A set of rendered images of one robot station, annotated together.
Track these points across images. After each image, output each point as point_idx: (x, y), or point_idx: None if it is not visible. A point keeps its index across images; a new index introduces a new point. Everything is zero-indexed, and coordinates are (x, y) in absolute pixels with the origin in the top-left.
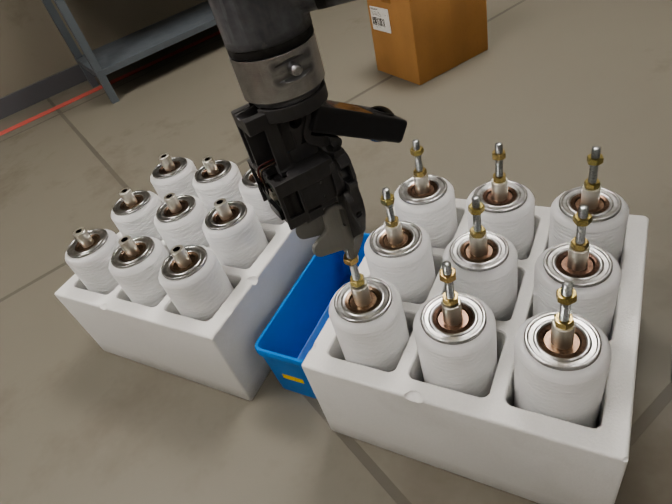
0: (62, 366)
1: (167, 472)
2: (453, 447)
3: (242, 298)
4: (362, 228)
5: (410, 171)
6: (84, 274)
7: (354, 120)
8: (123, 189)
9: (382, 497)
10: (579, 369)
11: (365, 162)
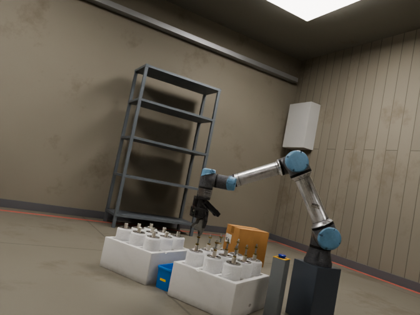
0: (84, 263)
1: (115, 285)
2: (200, 291)
3: (161, 252)
4: (204, 226)
5: None
6: (120, 233)
7: (212, 206)
8: (139, 223)
9: (175, 304)
10: (234, 264)
11: None
